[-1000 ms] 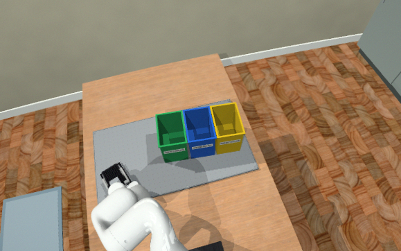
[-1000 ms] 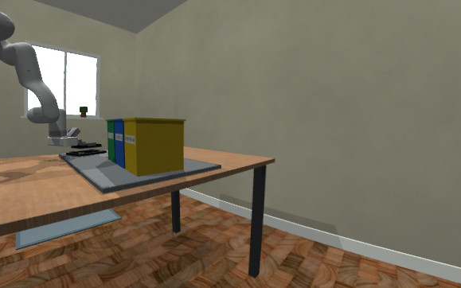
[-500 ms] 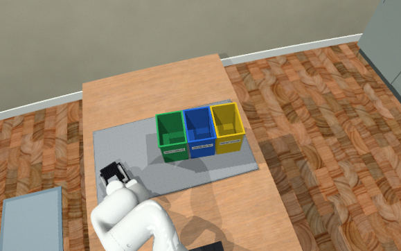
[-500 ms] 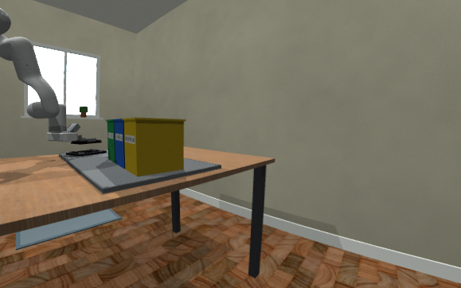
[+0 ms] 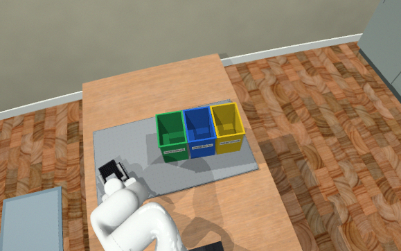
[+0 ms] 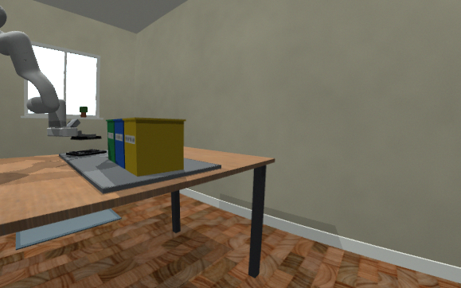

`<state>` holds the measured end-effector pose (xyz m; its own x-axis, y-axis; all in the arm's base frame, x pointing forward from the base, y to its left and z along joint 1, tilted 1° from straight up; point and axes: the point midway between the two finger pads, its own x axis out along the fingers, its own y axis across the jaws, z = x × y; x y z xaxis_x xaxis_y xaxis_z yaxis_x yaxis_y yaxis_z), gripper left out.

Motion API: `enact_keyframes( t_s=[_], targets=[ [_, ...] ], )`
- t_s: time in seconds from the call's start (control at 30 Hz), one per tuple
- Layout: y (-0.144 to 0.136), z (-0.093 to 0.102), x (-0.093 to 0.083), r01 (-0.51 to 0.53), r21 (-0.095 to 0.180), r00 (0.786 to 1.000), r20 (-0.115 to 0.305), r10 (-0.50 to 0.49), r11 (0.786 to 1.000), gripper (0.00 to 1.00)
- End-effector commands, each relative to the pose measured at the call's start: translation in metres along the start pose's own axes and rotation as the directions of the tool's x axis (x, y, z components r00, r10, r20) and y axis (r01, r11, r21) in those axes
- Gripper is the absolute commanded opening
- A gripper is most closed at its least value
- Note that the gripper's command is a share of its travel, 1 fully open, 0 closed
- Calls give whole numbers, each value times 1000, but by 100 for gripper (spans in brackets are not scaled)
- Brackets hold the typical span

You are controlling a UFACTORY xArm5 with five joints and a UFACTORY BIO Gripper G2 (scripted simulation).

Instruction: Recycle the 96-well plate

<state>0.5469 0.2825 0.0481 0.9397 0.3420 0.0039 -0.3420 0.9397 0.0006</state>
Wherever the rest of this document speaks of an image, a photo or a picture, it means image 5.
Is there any green open bin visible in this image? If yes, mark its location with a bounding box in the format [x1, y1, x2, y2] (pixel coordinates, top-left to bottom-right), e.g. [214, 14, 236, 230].
[155, 110, 188, 163]

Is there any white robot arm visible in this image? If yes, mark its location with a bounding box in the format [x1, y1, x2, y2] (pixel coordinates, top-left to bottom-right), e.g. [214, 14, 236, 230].
[90, 173, 189, 251]

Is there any yellow bin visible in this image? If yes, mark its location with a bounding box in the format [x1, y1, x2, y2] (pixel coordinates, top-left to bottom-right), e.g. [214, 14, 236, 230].
[210, 102, 245, 155]

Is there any blue bin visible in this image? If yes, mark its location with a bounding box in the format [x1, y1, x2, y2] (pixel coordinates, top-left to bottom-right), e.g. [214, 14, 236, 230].
[183, 106, 217, 159]

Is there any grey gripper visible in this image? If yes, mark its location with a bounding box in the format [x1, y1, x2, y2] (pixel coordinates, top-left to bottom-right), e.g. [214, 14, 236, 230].
[98, 164, 136, 202]

